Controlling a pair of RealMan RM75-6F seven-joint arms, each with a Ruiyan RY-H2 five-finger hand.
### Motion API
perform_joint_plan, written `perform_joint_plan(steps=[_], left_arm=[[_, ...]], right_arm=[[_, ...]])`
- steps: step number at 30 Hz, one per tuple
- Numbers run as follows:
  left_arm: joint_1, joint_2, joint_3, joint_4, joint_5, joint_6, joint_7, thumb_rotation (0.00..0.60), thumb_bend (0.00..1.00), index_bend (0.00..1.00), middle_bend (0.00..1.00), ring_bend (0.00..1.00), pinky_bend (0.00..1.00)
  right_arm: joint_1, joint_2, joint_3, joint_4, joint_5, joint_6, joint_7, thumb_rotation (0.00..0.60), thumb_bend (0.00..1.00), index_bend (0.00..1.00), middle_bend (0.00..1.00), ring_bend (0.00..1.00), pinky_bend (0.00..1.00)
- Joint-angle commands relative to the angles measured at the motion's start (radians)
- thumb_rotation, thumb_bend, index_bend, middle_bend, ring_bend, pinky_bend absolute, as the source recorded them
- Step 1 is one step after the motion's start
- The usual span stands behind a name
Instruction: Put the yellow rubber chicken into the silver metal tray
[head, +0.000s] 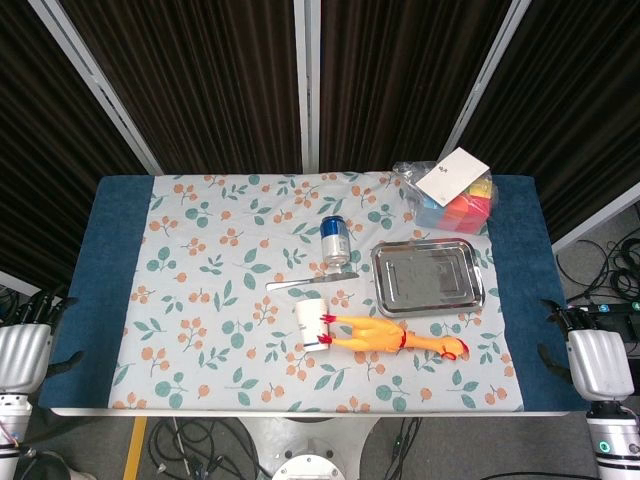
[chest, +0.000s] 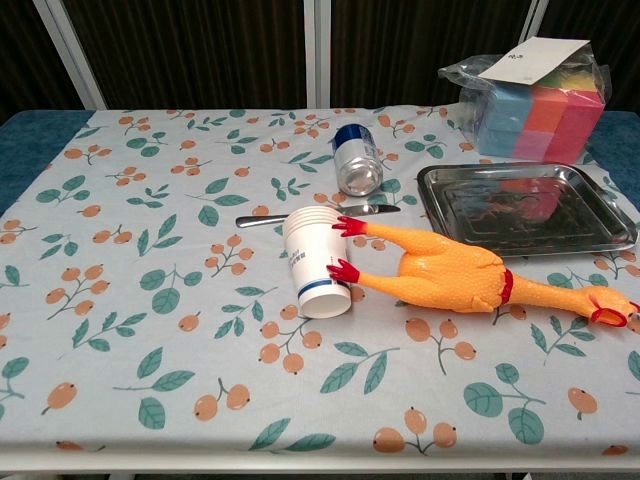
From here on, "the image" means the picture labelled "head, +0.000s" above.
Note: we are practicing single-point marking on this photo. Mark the orange rubber chicken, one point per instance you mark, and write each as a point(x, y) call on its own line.
point(372, 336)

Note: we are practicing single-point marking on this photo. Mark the bag of colourful blocks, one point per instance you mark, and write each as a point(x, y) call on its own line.
point(460, 215)

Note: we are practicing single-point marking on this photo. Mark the blue and silver can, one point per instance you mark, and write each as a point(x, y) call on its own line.
point(335, 240)

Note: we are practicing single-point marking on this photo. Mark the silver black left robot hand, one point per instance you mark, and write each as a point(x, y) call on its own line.
point(22, 357)

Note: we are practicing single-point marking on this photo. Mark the blue table mat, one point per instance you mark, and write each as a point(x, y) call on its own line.
point(107, 250)

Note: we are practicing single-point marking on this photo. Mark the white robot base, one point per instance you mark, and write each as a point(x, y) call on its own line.
point(307, 450)

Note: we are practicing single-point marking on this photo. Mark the white paper cup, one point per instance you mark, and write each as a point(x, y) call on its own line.
point(311, 325)

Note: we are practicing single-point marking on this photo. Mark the black power strip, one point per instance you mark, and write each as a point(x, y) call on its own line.
point(607, 308)

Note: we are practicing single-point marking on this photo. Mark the white paper card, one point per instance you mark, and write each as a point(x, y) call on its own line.
point(452, 175)

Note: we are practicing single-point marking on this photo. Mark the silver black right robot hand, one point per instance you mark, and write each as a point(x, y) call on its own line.
point(600, 365)

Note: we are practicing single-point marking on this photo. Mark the white partition base rail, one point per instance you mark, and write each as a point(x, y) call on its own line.
point(595, 217)
point(27, 290)

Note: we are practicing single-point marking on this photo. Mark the white partition post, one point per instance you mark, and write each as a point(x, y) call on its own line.
point(100, 90)
point(482, 85)
point(306, 85)

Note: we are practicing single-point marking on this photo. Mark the floral tablecloth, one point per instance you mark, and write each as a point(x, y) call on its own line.
point(225, 300)

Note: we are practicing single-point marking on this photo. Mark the rectangular metal tray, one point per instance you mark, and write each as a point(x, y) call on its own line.
point(427, 280)

